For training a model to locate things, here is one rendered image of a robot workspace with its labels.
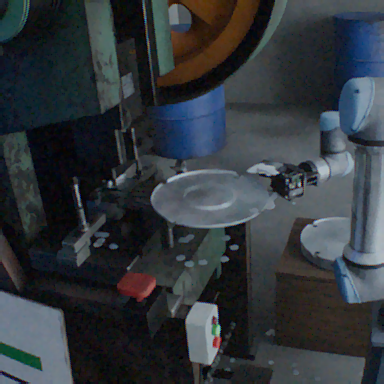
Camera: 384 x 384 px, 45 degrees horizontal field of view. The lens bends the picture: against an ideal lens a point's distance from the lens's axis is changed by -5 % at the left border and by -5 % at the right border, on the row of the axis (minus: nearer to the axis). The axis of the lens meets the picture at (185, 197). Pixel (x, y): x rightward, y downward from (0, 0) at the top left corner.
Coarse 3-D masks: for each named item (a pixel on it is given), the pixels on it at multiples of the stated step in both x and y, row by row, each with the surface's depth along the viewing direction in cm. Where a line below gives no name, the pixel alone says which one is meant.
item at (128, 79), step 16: (128, 48) 114; (128, 64) 115; (128, 80) 115; (128, 96) 116; (128, 112) 115; (128, 128) 114; (144, 128) 119; (80, 144) 118; (96, 144) 117; (112, 144) 115; (128, 144) 116; (144, 144) 121; (80, 160) 121; (96, 160) 119; (112, 160) 117
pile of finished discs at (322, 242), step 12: (312, 228) 177; (324, 228) 176; (336, 228) 175; (348, 228) 174; (312, 240) 170; (324, 240) 169; (336, 240) 167; (348, 240) 166; (312, 252) 164; (324, 252) 163; (336, 252) 162; (324, 264) 160
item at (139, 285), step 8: (128, 280) 97; (136, 280) 97; (144, 280) 97; (152, 280) 97; (120, 288) 95; (128, 288) 95; (136, 288) 95; (144, 288) 94; (152, 288) 96; (136, 296) 94; (144, 296) 94
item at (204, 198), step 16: (176, 176) 131; (192, 176) 132; (208, 176) 131; (224, 176) 131; (160, 192) 125; (176, 192) 124; (192, 192) 122; (208, 192) 122; (224, 192) 122; (240, 192) 122; (256, 192) 122; (160, 208) 117; (176, 208) 117; (192, 208) 116; (208, 208) 116; (224, 208) 116; (240, 208) 115; (192, 224) 110; (208, 224) 110; (224, 224) 109
